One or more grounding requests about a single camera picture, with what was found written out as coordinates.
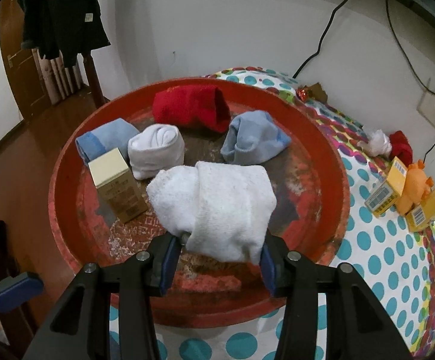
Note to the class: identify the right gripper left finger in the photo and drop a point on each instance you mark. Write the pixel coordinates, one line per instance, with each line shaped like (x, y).
(173, 249)

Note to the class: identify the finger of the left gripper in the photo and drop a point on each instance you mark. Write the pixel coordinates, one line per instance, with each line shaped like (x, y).
(16, 290)

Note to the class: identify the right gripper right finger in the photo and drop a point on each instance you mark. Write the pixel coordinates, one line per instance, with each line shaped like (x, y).
(273, 265)

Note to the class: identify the white towel roll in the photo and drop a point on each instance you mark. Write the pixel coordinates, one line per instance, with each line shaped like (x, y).
(224, 209)

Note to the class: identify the beige perfume box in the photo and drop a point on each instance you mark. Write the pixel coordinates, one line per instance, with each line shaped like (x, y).
(115, 183)

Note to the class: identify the white sock roll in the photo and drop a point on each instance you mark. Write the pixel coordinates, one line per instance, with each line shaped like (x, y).
(158, 147)

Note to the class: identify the light blue sock roll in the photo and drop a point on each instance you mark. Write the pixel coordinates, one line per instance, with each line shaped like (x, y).
(115, 134)
(253, 138)

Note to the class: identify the yellow medicine box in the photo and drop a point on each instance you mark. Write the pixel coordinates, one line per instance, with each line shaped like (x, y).
(385, 194)
(419, 218)

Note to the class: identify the red knitted sock roll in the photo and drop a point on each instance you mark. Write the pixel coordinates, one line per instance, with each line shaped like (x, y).
(192, 107)

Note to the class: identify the orange toy figure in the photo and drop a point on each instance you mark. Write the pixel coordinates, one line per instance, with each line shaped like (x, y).
(417, 187)

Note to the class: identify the round red tray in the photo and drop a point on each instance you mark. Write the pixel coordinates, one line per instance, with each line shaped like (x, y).
(309, 182)

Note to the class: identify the polka dot tablecloth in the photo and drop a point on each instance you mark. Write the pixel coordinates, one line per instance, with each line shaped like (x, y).
(398, 265)

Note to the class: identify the red and white sock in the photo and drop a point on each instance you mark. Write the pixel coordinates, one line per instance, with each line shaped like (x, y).
(377, 143)

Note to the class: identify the brown crumpled wrapper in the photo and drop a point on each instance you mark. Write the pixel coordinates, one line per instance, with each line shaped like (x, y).
(312, 92)

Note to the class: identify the wooden coat stand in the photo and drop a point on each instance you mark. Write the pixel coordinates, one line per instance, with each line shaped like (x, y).
(93, 80)

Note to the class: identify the wooden door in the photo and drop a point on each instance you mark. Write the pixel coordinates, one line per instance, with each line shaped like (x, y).
(20, 67)

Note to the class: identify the dark hanging clothes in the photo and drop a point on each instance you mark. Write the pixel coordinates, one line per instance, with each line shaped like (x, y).
(64, 28)

